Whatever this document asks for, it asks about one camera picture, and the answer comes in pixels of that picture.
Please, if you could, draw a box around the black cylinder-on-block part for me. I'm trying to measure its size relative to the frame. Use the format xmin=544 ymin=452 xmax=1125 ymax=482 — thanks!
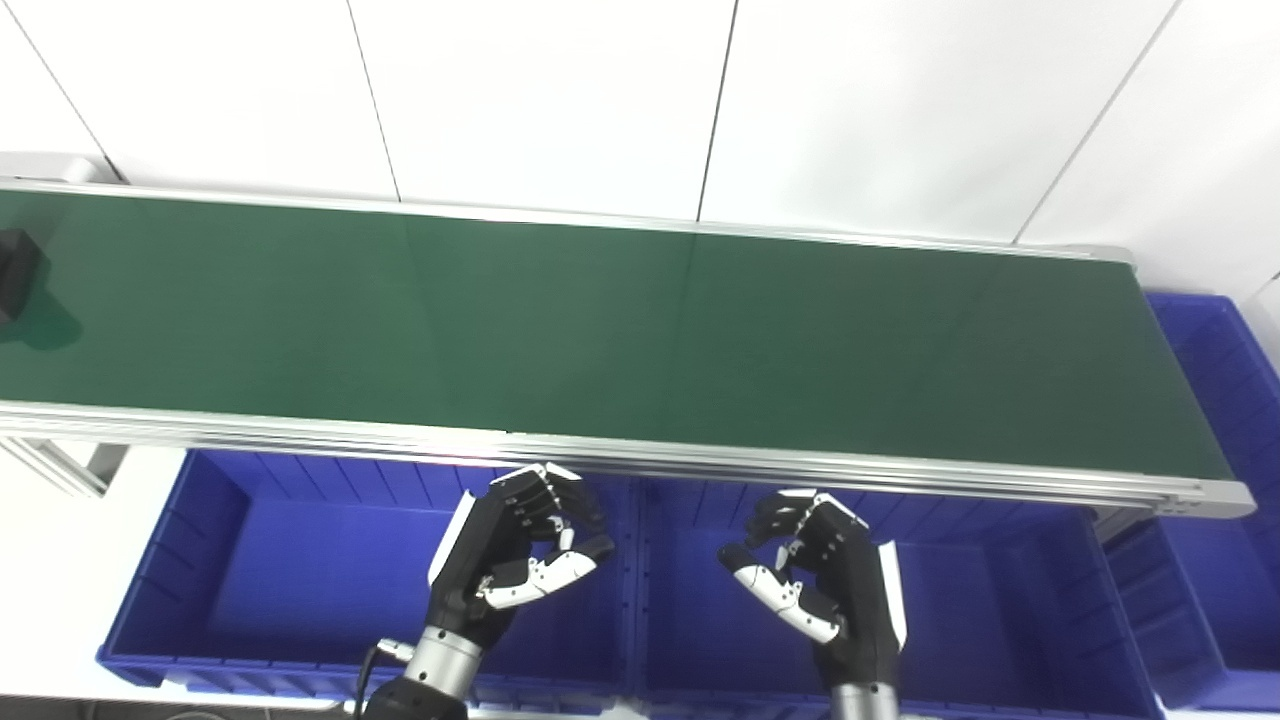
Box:
xmin=0 ymin=229 xmax=43 ymax=326

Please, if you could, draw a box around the blue plastic bin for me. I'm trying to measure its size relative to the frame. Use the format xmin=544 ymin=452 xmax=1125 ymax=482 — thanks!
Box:
xmin=630 ymin=478 xmax=1166 ymax=720
xmin=1105 ymin=292 xmax=1280 ymax=713
xmin=97 ymin=450 xmax=641 ymax=716

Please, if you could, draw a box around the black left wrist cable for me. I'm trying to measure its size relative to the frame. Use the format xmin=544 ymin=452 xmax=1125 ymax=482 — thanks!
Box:
xmin=354 ymin=640 xmax=416 ymax=717

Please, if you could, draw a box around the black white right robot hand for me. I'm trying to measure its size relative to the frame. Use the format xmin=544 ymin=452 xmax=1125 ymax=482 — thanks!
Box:
xmin=717 ymin=489 xmax=908 ymax=691

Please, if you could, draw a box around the grey conveyor end housing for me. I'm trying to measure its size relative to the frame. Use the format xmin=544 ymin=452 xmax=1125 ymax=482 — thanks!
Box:
xmin=0 ymin=152 xmax=121 ymax=187

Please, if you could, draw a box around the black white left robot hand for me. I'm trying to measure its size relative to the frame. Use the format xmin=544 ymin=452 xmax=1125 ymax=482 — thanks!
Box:
xmin=428 ymin=462 xmax=617 ymax=642

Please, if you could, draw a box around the green conveyor belt aluminium frame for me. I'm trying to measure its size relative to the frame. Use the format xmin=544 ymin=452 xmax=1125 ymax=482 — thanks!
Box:
xmin=0 ymin=180 xmax=1258 ymax=519

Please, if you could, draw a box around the aluminium conveyor leg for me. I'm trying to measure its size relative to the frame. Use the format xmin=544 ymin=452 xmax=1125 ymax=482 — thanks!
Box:
xmin=0 ymin=437 xmax=131 ymax=499
xmin=1090 ymin=505 xmax=1161 ymax=546

